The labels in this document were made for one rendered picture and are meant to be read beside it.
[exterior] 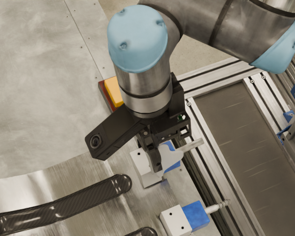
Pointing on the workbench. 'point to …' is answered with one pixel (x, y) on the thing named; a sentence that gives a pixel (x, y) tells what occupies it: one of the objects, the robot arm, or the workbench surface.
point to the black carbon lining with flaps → (64, 208)
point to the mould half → (83, 175)
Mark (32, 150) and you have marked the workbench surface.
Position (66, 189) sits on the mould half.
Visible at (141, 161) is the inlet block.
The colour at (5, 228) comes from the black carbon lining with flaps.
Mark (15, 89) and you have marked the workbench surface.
